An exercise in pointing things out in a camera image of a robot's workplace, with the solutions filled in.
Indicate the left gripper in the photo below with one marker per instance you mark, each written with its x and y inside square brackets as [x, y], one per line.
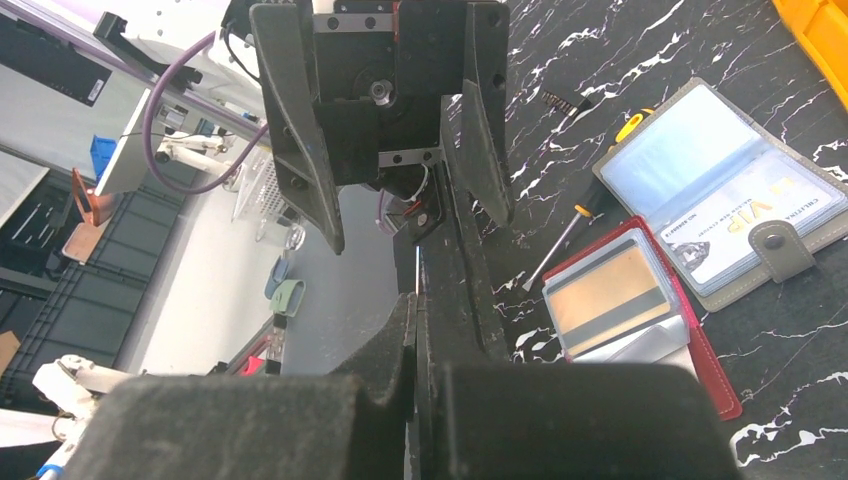
[379, 70]

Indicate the yellow bin with black card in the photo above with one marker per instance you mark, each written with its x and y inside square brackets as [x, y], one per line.
[820, 28]

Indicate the gold card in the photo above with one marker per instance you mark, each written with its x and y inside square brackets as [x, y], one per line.
[604, 296]

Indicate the red card holder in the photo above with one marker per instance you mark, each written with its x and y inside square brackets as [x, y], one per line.
[676, 339]

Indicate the small white robot arm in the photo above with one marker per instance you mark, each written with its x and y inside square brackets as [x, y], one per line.
[75, 383]

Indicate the black yellow screwdriver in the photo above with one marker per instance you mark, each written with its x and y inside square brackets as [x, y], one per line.
[588, 202]

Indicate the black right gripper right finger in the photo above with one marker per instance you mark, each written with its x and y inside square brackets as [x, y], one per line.
[481, 419]

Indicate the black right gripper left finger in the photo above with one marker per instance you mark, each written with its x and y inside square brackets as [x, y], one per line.
[347, 424]

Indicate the dark card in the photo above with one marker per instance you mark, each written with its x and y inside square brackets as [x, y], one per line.
[417, 271]

